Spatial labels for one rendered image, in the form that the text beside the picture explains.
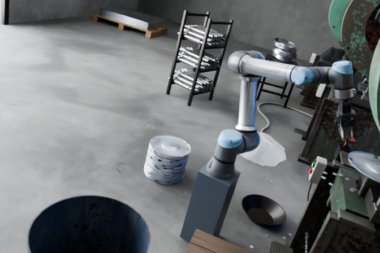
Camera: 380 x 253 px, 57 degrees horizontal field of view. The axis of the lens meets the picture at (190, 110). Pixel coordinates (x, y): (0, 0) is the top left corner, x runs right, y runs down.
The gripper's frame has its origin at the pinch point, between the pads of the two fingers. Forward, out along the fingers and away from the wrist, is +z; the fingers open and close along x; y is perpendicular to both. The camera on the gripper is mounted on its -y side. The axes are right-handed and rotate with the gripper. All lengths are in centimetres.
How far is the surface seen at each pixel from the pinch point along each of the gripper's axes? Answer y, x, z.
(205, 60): -199, -110, -14
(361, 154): -8.8, 6.7, 12.3
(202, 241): 37, -63, 28
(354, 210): 19.6, -1.0, 24.0
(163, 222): -6, -102, 48
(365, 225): 27.6, 1.8, 25.7
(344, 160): 3.6, -1.8, 8.6
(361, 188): 5.7, 3.9, 22.2
